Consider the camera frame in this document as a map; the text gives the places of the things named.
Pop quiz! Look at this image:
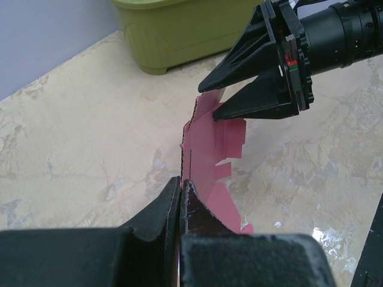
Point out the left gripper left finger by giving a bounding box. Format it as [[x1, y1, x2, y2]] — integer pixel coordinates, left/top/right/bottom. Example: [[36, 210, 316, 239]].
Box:
[[1, 177, 181, 286]]

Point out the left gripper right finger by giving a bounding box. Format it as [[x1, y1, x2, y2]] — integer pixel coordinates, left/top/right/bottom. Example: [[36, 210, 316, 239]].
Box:
[[180, 181, 332, 286]]

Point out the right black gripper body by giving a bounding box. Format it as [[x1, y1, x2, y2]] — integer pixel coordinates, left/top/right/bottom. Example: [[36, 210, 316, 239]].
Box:
[[265, 1, 314, 111]]

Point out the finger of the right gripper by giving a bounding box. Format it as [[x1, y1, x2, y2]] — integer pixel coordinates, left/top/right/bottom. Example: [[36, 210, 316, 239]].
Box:
[[213, 65, 299, 121], [198, 2, 277, 93]]

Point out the pink paper box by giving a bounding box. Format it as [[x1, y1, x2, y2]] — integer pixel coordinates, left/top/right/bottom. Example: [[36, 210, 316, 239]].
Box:
[[181, 89, 253, 234]]

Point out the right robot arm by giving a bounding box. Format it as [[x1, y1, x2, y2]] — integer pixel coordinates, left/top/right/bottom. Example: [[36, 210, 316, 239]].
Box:
[[198, 1, 382, 120]]

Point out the green plastic basket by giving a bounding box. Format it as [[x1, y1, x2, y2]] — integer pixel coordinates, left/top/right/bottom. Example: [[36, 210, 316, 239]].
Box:
[[113, 0, 260, 75]]

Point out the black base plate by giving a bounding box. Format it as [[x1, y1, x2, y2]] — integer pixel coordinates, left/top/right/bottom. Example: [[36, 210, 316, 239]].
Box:
[[351, 197, 383, 287]]

